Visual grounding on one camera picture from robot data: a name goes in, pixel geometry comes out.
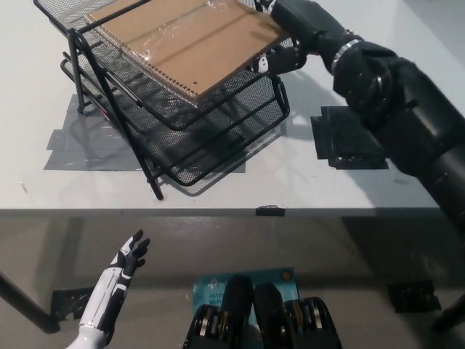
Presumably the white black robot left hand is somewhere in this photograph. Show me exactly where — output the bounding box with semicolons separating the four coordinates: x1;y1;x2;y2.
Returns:
78;228;151;330

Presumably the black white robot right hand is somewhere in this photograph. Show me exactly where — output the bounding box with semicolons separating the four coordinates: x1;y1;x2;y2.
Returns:
253;0;352;76

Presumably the black mesh file tray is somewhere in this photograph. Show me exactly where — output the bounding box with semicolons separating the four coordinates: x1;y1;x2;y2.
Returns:
33;0;291;200

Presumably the black table leg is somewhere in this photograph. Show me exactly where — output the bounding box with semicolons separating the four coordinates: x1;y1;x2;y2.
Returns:
432;297;465;332
0;270;61;334

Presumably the teal cardboard router box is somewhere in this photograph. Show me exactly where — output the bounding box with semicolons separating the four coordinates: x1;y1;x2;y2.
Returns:
191;268;299;328

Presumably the black tape square patch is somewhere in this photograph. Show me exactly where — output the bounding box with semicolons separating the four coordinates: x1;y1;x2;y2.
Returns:
310;105;389;171

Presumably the grey tape patch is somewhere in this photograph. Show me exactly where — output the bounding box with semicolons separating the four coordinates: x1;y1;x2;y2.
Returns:
43;93;247;172

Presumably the small black tape strip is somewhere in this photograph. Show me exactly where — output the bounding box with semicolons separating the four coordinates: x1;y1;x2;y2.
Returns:
255;205;286;217

